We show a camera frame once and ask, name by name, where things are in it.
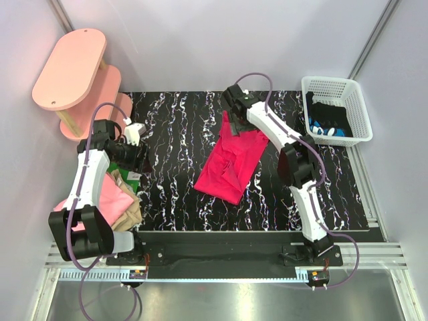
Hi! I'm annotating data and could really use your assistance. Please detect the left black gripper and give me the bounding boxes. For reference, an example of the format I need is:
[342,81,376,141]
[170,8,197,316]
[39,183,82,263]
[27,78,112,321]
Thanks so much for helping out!
[112,138,152,174]

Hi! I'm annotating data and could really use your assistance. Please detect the red t shirt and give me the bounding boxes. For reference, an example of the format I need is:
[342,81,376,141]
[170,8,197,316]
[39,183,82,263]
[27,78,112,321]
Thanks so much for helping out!
[195,112,269,205]

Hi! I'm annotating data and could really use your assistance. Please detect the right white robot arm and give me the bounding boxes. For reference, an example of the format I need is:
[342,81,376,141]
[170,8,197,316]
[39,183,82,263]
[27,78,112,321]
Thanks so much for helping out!
[223,84,334,265]

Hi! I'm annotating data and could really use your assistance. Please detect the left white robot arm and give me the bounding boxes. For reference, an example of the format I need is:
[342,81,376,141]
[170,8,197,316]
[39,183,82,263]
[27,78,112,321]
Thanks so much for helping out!
[48,120,148,265]

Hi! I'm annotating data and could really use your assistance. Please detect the green folder with label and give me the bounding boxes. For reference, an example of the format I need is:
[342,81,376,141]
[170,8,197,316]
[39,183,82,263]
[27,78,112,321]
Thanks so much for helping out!
[107,163,141,194]

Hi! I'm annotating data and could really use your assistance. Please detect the folded pink t shirt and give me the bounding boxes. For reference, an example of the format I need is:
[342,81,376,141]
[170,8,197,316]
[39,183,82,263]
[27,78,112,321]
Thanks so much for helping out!
[53,172,135,231]

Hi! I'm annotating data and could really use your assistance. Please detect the black marble pattern mat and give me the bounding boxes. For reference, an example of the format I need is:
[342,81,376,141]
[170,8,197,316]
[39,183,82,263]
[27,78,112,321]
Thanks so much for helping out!
[126,91,369,231]

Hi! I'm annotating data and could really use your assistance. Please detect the folded beige t shirt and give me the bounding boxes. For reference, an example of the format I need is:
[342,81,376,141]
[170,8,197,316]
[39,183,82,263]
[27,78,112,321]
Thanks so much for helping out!
[110,169,142,231]

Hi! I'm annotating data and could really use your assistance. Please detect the blue white garment in basket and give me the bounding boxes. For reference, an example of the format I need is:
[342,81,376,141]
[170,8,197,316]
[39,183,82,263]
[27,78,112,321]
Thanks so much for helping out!
[308,117,346,137]

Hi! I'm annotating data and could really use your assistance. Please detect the black clothes in basket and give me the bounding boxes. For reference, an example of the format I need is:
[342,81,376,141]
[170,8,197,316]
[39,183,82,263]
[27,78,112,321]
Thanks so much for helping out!
[306,92,353,137]

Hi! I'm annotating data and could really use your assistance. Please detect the pink three-tier shelf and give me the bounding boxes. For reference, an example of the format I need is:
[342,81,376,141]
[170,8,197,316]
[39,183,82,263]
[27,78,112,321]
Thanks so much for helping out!
[32,28,132,141]

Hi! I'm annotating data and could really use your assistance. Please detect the white plastic basket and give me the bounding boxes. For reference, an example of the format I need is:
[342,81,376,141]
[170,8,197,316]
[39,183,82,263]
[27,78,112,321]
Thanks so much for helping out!
[301,76,372,147]

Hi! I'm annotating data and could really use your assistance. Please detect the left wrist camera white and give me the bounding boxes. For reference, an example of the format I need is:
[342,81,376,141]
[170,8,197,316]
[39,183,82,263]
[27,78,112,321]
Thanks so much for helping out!
[123,118,146,146]

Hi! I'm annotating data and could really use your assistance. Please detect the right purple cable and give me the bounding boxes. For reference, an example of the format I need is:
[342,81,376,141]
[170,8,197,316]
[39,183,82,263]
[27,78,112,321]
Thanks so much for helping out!
[233,72,360,289]

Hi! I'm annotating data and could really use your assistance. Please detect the purple cable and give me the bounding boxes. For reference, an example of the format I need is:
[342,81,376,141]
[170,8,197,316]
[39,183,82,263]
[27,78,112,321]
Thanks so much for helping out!
[233,72,360,289]
[65,103,143,320]

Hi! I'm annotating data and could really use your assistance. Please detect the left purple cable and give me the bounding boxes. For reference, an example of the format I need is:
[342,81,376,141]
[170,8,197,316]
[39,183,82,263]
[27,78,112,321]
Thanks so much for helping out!
[65,103,143,320]

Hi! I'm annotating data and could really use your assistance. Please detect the aluminium rail frame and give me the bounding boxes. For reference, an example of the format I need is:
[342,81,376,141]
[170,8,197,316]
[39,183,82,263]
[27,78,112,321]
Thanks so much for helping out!
[31,147,424,320]

